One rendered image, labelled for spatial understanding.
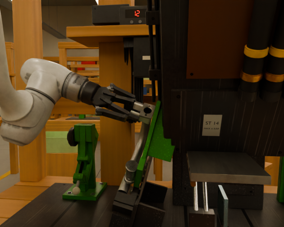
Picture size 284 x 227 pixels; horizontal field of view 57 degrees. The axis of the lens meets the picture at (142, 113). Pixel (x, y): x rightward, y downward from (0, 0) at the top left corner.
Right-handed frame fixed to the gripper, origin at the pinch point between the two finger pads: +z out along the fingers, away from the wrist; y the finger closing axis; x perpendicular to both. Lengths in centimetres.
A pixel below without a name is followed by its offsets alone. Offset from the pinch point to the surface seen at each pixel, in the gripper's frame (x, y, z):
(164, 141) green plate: -6.3, -11.0, 9.2
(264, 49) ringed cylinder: -39.5, -4.3, 18.8
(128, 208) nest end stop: 7.9, -27.7, 6.5
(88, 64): 491, 455, -219
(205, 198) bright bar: -6.7, -22.7, 23.3
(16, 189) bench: 48, -26, -39
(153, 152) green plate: -3.3, -14.0, 7.6
